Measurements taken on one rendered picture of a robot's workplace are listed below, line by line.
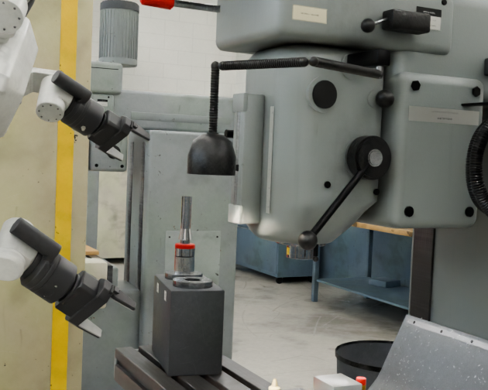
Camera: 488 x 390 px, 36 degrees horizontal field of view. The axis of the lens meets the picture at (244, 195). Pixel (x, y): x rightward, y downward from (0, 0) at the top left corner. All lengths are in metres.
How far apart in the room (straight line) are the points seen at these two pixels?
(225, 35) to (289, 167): 0.27
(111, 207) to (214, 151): 8.59
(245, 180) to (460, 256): 0.51
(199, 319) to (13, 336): 1.39
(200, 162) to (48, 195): 1.83
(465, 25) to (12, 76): 0.80
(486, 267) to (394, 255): 6.43
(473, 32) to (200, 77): 9.75
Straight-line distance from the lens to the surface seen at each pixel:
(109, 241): 9.70
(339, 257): 8.71
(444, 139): 1.30
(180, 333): 1.65
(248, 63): 1.08
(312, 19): 1.16
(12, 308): 2.92
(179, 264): 1.77
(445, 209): 1.31
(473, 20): 1.37
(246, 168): 1.21
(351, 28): 1.20
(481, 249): 1.49
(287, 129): 1.18
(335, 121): 1.20
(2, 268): 1.45
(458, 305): 1.54
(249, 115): 1.21
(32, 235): 1.44
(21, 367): 2.98
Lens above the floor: 1.45
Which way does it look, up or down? 3 degrees down
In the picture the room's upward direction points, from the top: 2 degrees clockwise
